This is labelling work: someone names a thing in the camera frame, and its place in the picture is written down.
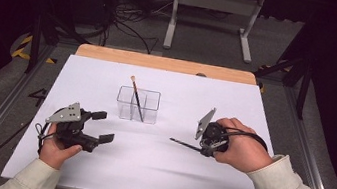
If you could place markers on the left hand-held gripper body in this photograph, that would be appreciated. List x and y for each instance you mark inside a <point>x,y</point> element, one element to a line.
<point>65,114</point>

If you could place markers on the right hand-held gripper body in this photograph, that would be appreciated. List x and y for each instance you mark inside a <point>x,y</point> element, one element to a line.
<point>212,135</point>

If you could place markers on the black makeup brush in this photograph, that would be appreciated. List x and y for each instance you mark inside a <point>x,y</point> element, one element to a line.
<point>186,145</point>
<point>137,98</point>

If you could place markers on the clear plastic organizer box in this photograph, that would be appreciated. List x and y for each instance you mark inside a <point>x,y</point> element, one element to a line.
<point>151,107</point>

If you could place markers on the person's right hand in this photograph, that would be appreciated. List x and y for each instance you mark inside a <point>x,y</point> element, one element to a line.
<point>244,149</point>

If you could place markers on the person's left hand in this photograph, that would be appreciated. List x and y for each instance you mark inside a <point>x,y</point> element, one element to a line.
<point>53,153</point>

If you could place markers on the white table sheet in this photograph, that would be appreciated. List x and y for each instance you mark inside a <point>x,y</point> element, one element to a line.
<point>144,172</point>

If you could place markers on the black tripod stand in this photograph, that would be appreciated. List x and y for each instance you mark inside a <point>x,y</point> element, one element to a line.
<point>303,91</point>
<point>35,44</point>

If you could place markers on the yellow black floor tape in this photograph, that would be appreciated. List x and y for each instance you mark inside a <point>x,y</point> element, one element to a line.
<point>19,52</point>

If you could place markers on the wooden table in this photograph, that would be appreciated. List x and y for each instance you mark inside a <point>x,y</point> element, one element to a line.
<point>161,63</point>

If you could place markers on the white metal stand frame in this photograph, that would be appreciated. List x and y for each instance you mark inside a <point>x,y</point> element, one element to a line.
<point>217,2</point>

